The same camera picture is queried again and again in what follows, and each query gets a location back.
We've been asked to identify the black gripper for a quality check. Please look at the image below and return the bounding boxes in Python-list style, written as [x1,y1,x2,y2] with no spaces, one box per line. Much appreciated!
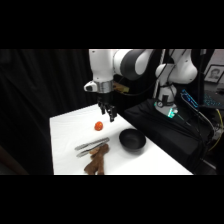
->
[96,92,118,123]

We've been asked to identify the red patterned ball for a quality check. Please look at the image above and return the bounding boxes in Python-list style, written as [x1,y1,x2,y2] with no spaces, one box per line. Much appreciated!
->
[93,120,105,132]

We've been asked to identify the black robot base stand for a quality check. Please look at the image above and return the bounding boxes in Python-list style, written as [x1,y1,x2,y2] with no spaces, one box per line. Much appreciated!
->
[123,98,214,174]

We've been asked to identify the black bowl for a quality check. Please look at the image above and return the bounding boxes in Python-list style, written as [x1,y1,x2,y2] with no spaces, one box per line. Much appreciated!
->
[118,128,147,154]

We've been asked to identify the metal tongs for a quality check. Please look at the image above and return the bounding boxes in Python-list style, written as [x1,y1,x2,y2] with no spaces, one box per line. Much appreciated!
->
[74,136,111,158]

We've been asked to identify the brown plush toy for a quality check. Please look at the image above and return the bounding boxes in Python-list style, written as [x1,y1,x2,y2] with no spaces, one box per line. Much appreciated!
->
[83,143,111,176]

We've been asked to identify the black curtain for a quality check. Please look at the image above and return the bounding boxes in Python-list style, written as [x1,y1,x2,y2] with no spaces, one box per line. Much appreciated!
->
[0,49,158,176]

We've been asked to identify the blue lit device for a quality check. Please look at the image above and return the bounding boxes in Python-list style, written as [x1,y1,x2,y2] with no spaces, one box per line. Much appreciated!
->
[180,88,200,110]

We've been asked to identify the framed portrait picture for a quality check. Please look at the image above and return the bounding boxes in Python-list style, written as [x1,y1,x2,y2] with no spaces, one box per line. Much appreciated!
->
[203,64,224,84]

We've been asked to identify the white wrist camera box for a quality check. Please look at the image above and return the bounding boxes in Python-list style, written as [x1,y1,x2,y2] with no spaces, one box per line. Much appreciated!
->
[83,80,99,93]

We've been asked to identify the yellow cable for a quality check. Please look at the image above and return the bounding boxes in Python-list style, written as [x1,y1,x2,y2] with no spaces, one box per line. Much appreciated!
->
[208,108,224,152]

